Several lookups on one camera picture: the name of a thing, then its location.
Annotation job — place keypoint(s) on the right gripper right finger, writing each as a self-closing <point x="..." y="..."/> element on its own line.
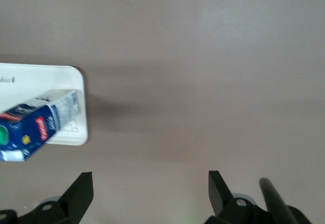
<point x="223" y="203"/>

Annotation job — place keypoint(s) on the cream rabbit print tray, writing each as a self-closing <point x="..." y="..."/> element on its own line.
<point x="50" y="79"/>

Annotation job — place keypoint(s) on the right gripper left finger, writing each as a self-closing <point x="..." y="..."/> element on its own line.
<point x="73" y="198"/>

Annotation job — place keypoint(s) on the blue milk carton green cap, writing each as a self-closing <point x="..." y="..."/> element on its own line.
<point x="33" y="122"/>

